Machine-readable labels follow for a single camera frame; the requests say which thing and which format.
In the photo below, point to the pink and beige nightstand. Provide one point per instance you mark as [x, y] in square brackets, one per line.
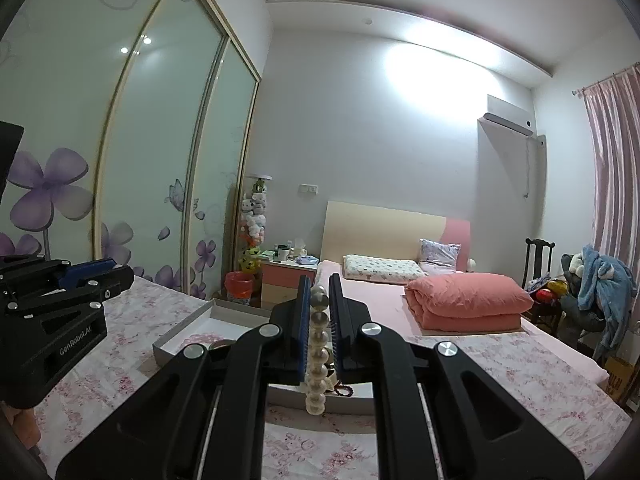
[280, 280]

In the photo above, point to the small lilac pillow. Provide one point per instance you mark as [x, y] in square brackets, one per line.
[440, 255]

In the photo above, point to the stack of plush toys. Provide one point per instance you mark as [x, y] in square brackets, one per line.
[254, 225]

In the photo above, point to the bed with pink sheet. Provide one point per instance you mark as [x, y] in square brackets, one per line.
[380, 300]

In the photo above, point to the pink curtain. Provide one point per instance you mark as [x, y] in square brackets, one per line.
[617, 185]

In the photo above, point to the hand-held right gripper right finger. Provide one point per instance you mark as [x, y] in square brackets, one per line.
[336, 325]

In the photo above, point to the tissue box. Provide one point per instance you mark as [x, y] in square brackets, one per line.
[298, 250]

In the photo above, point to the folded salmon quilt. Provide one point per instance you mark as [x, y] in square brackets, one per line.
[465, 302]

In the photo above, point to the beige and pink headboard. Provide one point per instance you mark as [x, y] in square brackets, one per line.
[375, 230]

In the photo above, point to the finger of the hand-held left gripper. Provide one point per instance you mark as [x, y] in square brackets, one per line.
[87, 270]
[117, 282]

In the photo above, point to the brown cardboard box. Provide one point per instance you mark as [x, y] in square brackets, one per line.
[619, 380]

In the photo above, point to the pink floral cloth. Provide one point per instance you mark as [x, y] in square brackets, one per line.
[500, 385]

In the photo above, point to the white mug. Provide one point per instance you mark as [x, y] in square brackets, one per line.
[283, 254]

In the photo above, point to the white air conditioner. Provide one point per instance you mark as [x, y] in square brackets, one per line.
[507, 115]

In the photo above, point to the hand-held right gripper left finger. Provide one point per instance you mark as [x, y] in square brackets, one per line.
[302, 325]

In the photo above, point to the white floral pillow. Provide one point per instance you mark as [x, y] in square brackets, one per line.
[382, 267]

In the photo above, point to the dark chair with clothes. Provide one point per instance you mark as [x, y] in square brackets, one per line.
[575, 305]

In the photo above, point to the sliding wardrobe with purple flowers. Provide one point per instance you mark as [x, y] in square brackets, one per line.
[150, 135]

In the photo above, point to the blue plush garment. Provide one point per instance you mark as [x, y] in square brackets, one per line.
[605, 285]

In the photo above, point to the dark wooden chair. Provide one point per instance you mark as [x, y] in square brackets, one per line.
[537, 260]

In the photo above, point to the white pipe duct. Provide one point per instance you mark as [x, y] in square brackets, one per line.
[534, 165]

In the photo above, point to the grey cardboard tray box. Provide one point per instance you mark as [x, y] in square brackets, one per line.
[230, 322]

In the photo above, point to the red trash bin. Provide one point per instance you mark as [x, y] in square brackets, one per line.
[239, 287]

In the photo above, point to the white wall outlet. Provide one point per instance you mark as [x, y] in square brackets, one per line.
[310, 189]

